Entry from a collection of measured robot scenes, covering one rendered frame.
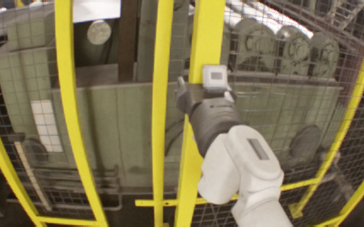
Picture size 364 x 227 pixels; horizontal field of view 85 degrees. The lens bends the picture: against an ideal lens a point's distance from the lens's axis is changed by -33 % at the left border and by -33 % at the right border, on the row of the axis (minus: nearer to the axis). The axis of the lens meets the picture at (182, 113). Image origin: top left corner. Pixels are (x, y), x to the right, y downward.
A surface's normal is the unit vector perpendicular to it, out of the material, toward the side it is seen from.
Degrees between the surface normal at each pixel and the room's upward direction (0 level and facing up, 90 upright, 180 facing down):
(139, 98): 90
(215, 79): 60
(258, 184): 48
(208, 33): 90
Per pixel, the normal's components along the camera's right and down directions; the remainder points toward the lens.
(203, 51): 0.14, 0.57
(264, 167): 0.34, -0.80
